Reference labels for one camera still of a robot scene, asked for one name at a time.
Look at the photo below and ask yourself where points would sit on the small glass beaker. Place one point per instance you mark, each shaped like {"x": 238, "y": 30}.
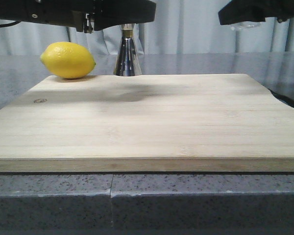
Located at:
{"x": 244, "y": 25}

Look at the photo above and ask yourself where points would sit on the grey curtain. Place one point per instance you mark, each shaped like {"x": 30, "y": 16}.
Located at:
{"x": 180, "y": 27}

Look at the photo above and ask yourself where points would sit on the wooden cutting board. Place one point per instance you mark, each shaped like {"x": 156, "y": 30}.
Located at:
{"x": 212, "y": 122}

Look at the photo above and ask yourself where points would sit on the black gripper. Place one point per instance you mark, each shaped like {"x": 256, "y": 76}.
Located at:
{"x": 79, "y": 14}
{"x": 237, "y": 11}

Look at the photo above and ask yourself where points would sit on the steel double jigger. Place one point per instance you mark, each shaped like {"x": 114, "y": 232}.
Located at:
{"x": 127, "y": 63}

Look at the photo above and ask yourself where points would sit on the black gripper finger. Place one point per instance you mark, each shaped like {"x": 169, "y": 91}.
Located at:
{"x": 110, "y": 13}

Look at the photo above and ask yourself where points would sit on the yellow lemon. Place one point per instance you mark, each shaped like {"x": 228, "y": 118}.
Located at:
{"x": 68, "y": 60}

